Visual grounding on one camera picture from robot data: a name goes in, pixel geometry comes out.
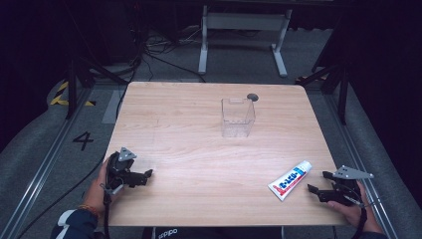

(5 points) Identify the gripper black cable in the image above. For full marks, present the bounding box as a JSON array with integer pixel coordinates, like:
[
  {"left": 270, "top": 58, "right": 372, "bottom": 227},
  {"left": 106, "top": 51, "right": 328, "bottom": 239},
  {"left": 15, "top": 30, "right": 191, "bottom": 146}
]
[
  {"left": 102, "top": 185, "right": 124, "bottom": 239},
  {"left": 341, "top": 185, "right": 370, "bottom": 239}
]

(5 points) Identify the person's left hand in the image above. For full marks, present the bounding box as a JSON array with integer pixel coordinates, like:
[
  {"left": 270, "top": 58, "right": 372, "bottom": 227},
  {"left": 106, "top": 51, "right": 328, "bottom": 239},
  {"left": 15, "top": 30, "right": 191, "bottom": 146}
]
[{"left": 82, "top": 158, "right": 117, "bottom": 217}]

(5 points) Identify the black tripod stand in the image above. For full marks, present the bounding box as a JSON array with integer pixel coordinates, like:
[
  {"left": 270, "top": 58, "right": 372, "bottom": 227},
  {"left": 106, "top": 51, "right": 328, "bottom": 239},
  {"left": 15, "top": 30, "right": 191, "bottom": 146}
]
[
  {"left": 63, "top": 54, "right": 129, "bottom": 121},
  {"left": 294, "top": 58, "right": 351, "bottom": 126}
]

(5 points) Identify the person's right hand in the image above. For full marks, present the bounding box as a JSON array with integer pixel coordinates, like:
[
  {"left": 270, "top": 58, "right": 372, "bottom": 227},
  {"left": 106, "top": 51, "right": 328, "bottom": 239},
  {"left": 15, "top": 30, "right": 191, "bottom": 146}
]
[{"left": 326, "top": 180, "right": 383, "bottom": 235}]

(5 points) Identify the white metal stand frame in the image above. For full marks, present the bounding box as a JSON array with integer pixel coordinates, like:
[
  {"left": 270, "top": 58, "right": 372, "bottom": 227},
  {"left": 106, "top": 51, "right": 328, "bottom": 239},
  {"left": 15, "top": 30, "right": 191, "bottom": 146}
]
[{"left": 197, "top": 4, "right": 294, "bottom": 79}]

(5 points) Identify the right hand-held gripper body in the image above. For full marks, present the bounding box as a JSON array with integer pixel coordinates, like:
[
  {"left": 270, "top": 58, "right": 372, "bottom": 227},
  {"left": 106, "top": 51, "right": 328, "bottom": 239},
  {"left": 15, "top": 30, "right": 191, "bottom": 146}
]
[{"left": 327, "top": 164, "right": 375, "bottom": 207}]

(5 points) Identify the clear plastic container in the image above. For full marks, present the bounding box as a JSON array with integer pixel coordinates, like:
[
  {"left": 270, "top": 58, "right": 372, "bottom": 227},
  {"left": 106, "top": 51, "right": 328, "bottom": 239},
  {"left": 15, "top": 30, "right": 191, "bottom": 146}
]
[{"left": 220, "top": 97, "right": 257, "bottom": 139}]

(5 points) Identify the person's dark clothing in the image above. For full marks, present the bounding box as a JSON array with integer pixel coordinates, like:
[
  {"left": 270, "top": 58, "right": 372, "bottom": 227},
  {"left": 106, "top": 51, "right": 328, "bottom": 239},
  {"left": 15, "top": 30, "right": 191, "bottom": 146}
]
[{"left": 141, "top": 226, "right": 284, "bottom": 239}]

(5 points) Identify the metal floor rail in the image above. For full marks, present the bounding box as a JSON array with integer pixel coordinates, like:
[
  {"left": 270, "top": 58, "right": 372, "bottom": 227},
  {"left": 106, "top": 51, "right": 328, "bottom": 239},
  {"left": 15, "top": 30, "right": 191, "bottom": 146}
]
[
  {"left": 321, "top": 93, "right": 401, "bottom": 239},
  {"left": 0, "top": 87, "right": 96, "bottom": 239}
]

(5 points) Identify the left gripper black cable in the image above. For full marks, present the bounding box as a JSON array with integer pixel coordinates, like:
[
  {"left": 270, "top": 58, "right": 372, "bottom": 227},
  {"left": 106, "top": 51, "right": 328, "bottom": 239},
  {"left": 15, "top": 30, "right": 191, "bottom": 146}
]
[{"left": 102, "top": 185, "right": 124, "bottom": 239}]

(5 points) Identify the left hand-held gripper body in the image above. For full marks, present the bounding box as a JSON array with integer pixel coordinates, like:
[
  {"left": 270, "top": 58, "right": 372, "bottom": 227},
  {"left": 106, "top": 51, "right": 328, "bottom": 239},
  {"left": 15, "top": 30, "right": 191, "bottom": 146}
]
[{"left": 105, "top": 146, "right": 138, "bottom": 197}]

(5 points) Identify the yellow black hazard tape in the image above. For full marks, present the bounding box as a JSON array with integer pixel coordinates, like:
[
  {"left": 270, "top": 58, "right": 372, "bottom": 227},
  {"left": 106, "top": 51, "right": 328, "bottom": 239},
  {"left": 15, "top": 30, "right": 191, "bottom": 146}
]
[{"left": 49, "top": 80, "right": 98, "bottom": 108}]

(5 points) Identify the white toothpaste tube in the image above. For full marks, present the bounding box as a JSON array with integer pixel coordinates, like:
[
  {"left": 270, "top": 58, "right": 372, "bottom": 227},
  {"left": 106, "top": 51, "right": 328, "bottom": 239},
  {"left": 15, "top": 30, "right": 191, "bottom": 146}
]
[{"left": 267, "top": 159, "right": 314, "bottom": 203}]

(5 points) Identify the bundle of black floor cables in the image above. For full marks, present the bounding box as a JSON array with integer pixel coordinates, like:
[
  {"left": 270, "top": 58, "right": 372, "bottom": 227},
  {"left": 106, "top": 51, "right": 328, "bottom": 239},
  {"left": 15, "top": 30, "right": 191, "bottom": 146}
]
[{"left": 113, "top": 19, "right": 208, "bottom": 120}]

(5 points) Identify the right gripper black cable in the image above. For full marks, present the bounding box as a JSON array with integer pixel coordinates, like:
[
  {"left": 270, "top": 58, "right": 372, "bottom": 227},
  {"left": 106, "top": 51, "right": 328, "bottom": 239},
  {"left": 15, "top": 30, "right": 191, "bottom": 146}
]
[{"left": 341, "top": 185, "right": 370, "bottom": 239}]

